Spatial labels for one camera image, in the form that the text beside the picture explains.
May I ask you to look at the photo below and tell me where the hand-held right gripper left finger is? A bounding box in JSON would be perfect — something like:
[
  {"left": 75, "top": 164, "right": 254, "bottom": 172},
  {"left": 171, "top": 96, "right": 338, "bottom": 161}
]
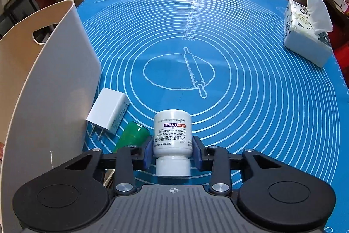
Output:
[{"left": 64, "top": 137, "right": 154, "bottom": 194}]

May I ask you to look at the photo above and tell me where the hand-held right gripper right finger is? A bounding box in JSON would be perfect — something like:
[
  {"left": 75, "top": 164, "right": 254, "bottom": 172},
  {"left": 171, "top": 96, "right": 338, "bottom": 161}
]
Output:
[{"left": 192, "top": 135, "right": 282, "bottom": 194}]

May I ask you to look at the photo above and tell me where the white pill bottle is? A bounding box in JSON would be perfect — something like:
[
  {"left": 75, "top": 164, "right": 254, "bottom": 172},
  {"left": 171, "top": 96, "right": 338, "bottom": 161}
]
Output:
[{"left": 153, "top": 110, "right": 193, "bottom": 177}]

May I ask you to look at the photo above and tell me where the beige plastic basket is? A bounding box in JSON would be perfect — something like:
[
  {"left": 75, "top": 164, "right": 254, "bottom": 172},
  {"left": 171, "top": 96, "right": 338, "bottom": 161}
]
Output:
[{"left": 0, "top": 0, "right": 102, "bottom": 233}]

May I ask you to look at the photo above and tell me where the green cylinder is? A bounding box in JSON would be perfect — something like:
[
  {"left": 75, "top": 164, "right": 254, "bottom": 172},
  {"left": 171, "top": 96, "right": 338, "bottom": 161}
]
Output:
[{"left": 114, "top": 121, "right": 150, "bottom": 153}]

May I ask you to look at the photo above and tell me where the white charger plug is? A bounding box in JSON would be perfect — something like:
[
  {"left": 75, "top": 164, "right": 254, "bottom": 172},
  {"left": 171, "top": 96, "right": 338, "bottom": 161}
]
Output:
[{"left": 86, "top": 87, "right": 130, "bottom": 141}]

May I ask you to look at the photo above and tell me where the blue silicone baking mat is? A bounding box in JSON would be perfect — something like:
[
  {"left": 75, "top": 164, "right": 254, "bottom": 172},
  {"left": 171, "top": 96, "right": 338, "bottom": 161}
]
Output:
[{"left": 76, "top": 0, "right": 343, "bottom": 233}]

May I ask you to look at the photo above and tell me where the white tissue box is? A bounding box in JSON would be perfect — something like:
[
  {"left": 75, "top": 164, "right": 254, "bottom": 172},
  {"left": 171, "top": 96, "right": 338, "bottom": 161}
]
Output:
[{"left": 284, "top": 0, "right": 334, "bottom": 68}]

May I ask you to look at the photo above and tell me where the black utility cart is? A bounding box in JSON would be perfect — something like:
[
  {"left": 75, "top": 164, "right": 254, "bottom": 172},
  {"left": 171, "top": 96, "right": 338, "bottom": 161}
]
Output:
[{"left": 0, "top": 0, "right": 39, "bottom": 37}]

